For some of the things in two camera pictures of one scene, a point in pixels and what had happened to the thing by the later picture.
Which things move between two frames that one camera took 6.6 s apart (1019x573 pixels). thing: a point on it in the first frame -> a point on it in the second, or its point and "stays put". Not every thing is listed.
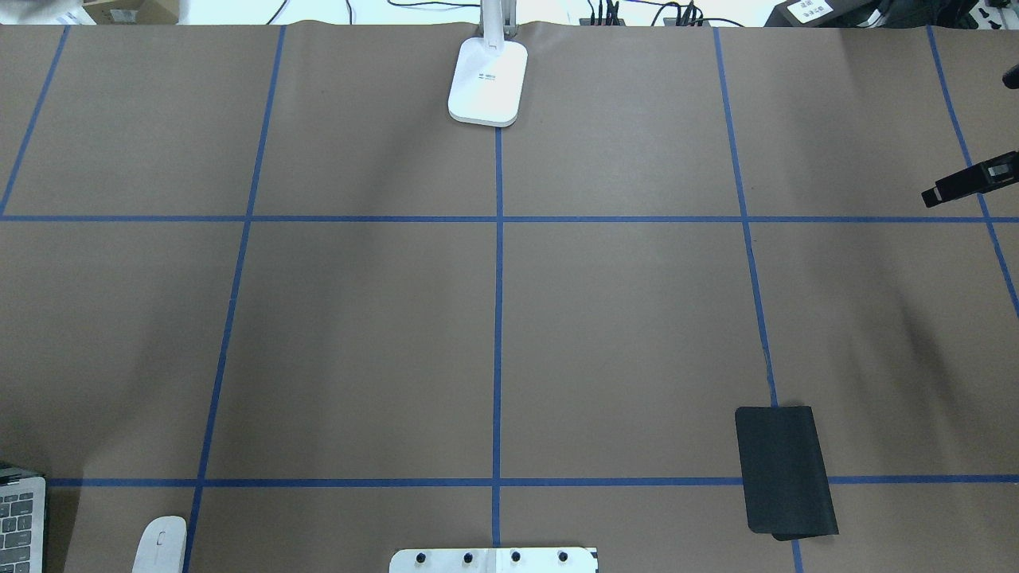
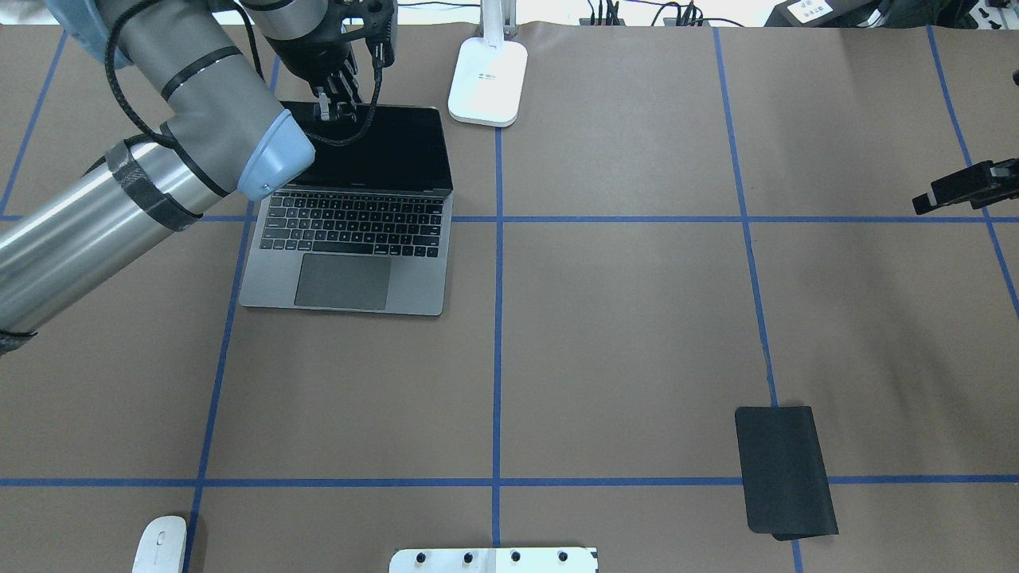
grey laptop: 22,520 -> 365,226
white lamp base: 489,74 stays put
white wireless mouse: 161,547 stays put
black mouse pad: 786,486 stays put
